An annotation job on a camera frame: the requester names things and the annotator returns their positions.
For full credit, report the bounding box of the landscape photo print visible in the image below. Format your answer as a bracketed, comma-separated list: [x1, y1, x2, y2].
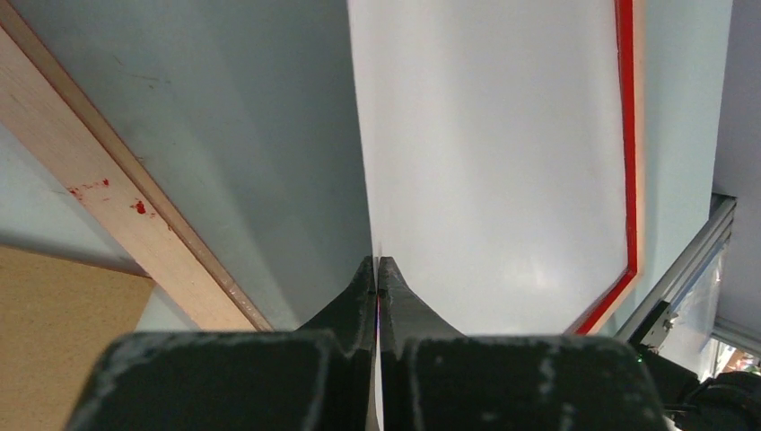
[346, 0, 632, 431]

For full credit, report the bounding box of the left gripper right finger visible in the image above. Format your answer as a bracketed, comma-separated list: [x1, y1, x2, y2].
[378, 257, 667, 430]

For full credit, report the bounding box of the red wooden picture frame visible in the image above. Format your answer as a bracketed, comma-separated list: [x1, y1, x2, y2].
[1, 1, 644, 334]

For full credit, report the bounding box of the brown backing board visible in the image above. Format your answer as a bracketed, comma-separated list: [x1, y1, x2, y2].
[1, 247, 154, 430]

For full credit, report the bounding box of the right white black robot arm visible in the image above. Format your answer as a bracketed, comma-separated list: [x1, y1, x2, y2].
[636, 345, 760, 430]

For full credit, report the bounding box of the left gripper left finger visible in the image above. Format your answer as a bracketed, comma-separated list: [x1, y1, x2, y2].
[66, 258, 376, 430]

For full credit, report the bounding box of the clear acrylic sheet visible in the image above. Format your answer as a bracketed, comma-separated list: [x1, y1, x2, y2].
[14, 1, 371, 330]

